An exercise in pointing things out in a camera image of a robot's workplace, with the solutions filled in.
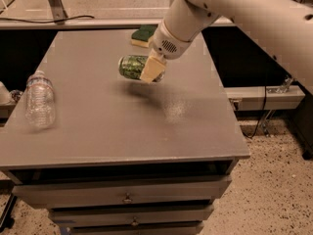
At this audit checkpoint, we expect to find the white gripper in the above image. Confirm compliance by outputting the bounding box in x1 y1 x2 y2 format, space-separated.
140 20 191 83

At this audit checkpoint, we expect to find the green soda can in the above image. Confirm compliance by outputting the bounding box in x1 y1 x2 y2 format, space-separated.
117 54 165 83

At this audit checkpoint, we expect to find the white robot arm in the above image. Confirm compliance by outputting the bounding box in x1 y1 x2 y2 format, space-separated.
140 0 313 93

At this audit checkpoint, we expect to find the clear plastic water bottle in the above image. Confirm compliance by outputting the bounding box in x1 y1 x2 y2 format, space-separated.
25 70 56 129

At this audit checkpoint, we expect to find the green and yellow sponge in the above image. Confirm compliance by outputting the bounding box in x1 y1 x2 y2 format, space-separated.
131 24 157 48

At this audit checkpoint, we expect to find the grey drawer cabinet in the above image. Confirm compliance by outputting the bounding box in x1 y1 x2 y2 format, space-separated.
0 27 251 235

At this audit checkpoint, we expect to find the white object at left edge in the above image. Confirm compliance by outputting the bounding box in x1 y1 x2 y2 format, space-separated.
0 81 12 105

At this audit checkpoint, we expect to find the bottom grey drawer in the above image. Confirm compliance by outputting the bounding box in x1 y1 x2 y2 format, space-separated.
70 221 204 235

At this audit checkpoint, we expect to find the grey drawer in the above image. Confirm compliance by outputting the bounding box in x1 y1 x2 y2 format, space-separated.
70 221 204 235
49 203 213 227
13 176 231 209

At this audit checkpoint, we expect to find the top grey drawer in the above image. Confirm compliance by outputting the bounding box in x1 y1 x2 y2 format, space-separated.
13 176 231 209

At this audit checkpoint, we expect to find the middle grey drawer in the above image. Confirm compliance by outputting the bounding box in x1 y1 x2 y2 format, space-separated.
49 203 213 227

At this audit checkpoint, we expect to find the black cable on rail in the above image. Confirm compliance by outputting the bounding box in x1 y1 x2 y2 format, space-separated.
0 15 96 24

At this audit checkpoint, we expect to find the metal bracket shelf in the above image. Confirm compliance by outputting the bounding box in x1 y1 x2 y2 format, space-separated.
225 85 305 111

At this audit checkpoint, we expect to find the grey metal rail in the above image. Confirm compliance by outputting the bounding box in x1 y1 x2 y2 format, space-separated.
0 16 236 30

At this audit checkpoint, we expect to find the black hanging cable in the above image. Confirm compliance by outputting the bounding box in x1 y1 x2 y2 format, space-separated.
243 85 268 139

